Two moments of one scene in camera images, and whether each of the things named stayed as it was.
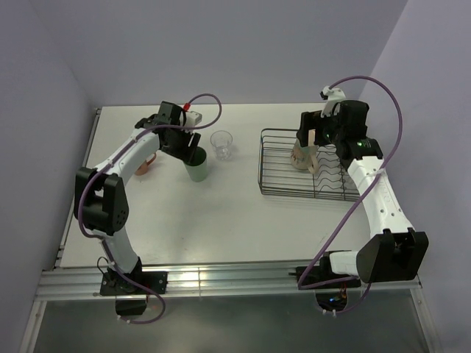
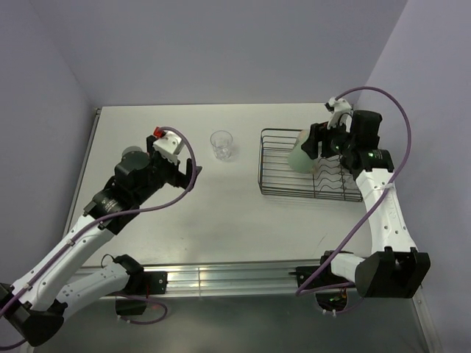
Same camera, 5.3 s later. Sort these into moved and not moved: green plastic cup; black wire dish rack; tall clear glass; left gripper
Moved: left gripper; green plastic cup
Not moved: tall clear glass; black wire dish rack
